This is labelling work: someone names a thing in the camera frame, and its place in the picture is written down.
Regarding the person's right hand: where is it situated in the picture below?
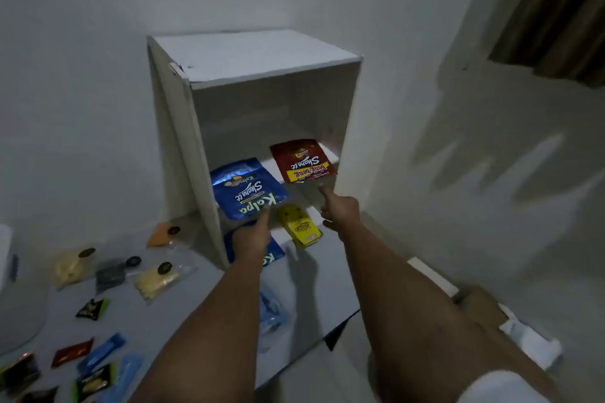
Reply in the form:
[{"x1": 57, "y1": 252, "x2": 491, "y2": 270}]
[{"x1": 318, "y1": 183, "x2": 363, "y2": 234}]

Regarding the person's left hand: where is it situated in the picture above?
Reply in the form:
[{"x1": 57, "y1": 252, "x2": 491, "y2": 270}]
[{"x1": 231, "y1": 206, "x2": 273, "y2": 267}]

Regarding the large blue snack packet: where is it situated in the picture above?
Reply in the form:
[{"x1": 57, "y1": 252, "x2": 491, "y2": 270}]
[{"x1": 210, "y1": 157, "x2": 289, "y2": 221}]

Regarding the red snack packet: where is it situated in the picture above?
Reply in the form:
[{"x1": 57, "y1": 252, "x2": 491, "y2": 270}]
[{"x1": 270, "y1": 139, "x2": 337, "y2": 184}]

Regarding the person's right forearm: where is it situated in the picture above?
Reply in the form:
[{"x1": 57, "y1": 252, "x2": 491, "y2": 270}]
[{"x1": 340, "y1": 222, "x2": 563, "y2": 403}]

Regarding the person's left forearm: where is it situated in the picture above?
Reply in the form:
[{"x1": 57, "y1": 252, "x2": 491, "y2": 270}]
[{"x1": 130, "y1": 256, "x2": 266, "y2": 403}]

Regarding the yellow snack packet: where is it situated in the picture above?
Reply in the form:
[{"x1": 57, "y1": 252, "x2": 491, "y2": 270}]
[{"x1": 277, "y1": 204, "x2": 323, "y2": 248}]

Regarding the blue clear plastic bag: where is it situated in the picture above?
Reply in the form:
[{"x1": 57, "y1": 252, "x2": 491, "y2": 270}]
[{"x1": 258, "y1": 291, "x2": 289, "y2": 338}]

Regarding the orange clear pouch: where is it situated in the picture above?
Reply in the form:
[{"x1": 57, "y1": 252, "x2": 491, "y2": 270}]
[{"x1": 147, "y1": 222, "x2": 183, "y2": 248}]

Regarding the white plank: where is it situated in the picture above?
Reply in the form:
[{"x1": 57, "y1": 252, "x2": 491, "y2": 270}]
[{"x1": 407, "y1": 256, "x2": 460, "y2": 298}]

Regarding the white wooden shelf cabinet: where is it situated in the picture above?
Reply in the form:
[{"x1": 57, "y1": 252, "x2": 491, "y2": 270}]
[{"x1": 147, "y1": 30, "x2": 364, "y2": 271}]

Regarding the grey clear pouch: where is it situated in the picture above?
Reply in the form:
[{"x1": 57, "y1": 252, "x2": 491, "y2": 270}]
[{"x1": 95, "y1": 256, "x2": 142, "y2": 294}]

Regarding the small black green sachet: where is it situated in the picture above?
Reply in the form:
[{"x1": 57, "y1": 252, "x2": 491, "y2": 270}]
[{"x1": 75, "y1": 298, "x2": 111, "y2": 321}]

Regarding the pale yellow clear pouch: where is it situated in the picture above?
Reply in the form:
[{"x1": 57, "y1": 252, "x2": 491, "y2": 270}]
[{"x1": 55, "y1": 248, "x2": 98, "y2": 287}]

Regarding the light blue sachet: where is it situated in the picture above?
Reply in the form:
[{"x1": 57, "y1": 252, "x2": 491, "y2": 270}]
[{"x1": 101, "y1": 354, "x2": 145, "y2": 403}]

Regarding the red sachet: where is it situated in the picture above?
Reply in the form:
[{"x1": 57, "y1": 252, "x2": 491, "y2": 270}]
[{"x1": 51, "y1": 338, "x2": 95, "y2": 369}]

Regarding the black yellow sachet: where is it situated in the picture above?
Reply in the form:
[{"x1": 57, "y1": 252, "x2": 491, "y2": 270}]
[{"x1": 73, "y1": 362, "x2": 118, "y2": 402}]

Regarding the white crumpled cloth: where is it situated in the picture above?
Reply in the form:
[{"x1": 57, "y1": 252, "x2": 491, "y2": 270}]
[{"x1": 498, "y1": 304, "x2": 563, "y2": 371}]

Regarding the black shiny packet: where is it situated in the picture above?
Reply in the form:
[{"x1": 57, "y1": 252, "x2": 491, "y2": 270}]
[{"x1": 0, "y1": 351, "x2": 41, "y2": 399}]

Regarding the brown curtain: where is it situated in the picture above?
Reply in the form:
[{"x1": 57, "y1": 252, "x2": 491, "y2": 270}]
[{"x1": 488, "y1": 0, "x2": 605, "y2": 88}]

